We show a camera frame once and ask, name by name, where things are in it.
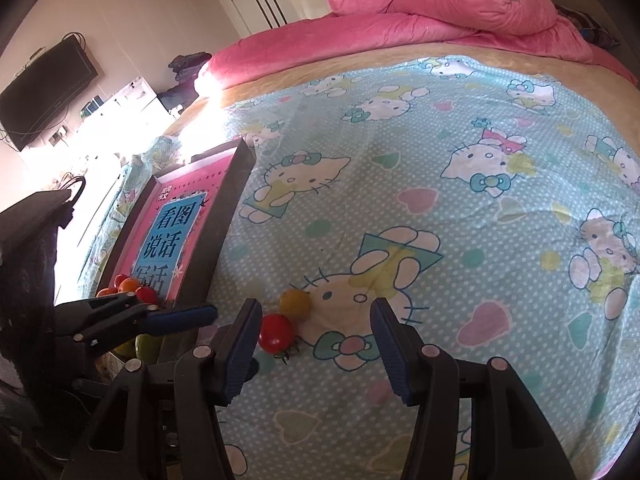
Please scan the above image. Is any pink duvet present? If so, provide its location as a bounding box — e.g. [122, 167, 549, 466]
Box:
[196, 0, 610, 95]

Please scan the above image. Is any black bag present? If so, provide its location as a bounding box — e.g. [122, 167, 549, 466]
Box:
[0, 175, 87, 361]

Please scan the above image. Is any white dresser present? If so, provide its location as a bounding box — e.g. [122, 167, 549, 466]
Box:
[81, 76, 177, 133]

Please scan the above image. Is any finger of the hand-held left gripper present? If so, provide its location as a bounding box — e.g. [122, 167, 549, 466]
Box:
[144, 305, 219, 337]
[54, 291, 150, 353]

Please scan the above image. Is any pink book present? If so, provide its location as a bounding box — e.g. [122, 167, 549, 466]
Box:
[131, 159, 237, 297]

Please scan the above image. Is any pile of folded clothes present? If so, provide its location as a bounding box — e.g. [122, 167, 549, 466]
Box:
[168, 51, 214, 82]

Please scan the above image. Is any dark rectangular tray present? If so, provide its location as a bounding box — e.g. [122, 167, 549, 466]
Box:
[94, 137, 257, 367]

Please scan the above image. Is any dark clothes heap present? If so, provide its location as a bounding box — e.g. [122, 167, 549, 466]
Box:
[159, 84, 199, 117]

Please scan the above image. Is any black wall television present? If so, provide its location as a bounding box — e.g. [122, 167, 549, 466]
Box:
[0, 34, 99, 152]

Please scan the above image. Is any cartoon cat printed blanket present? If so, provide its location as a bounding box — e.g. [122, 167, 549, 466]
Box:
[80, 55, 640, 480]

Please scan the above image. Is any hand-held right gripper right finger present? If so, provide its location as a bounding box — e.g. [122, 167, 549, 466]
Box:
[370, 297, 576, 480]

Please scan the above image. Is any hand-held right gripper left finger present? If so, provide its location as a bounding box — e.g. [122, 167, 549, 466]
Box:
[60, 298, 263, 480]

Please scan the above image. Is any brown kiwi fruit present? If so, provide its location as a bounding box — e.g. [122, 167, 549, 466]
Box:
[278, 287, 312, 321]

